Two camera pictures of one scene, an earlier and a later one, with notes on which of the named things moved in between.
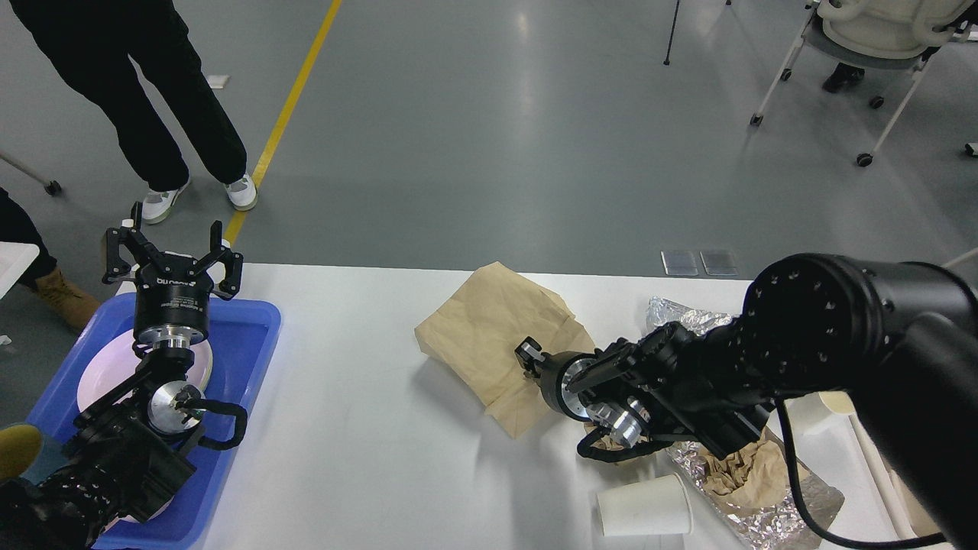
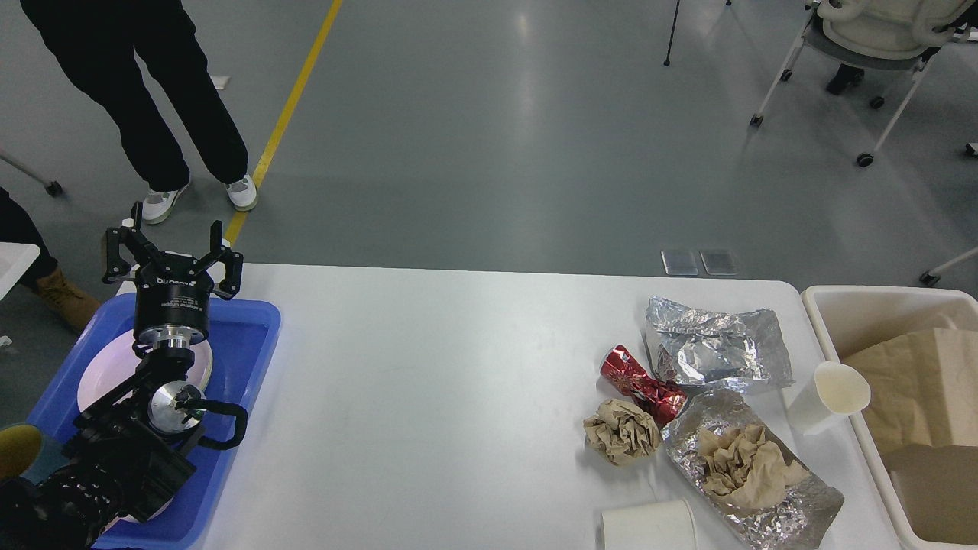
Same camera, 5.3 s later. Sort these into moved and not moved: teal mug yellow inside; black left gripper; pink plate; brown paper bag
Moved: brown paper bag
Not moved: teal mug yellow inside; black left gripper; pink plate
